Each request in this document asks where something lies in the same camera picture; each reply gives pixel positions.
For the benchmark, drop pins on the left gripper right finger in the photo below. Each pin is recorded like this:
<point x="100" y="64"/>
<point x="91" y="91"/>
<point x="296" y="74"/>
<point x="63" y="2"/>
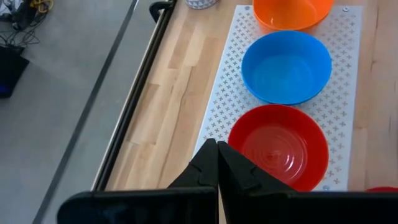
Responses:
<point x="239" y="177"/>

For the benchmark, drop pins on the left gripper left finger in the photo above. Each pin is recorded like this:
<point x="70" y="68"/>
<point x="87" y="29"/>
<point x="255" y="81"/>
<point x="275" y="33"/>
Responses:
<point x="203" y="171"/>

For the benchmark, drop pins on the red plastic mini bowl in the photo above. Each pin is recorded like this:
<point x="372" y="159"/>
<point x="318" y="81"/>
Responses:
<point x="384" y="189"/>
<point x="280" y="149"/>

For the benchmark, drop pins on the blue plastic mini bowl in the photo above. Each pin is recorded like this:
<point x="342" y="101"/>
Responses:
<point x="286" y="68"/>

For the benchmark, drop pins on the orange plastic mini bowl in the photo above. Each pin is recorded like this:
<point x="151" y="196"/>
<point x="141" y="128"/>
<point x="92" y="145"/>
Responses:
<point x="292" y="14"/>

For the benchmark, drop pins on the white perforated metal plate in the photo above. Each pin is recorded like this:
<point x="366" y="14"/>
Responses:
<point x="224" y="102"/>

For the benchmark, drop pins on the white patterned plant pot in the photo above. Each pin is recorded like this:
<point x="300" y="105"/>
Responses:
<point x="201" y="3"/>

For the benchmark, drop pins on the black computer tower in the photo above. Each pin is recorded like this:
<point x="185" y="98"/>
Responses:
<point x="11" y="74"/>

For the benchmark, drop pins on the black aluminium table frame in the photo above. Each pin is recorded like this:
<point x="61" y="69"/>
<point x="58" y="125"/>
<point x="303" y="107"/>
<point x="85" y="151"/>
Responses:
<point x="136" y="93"/>

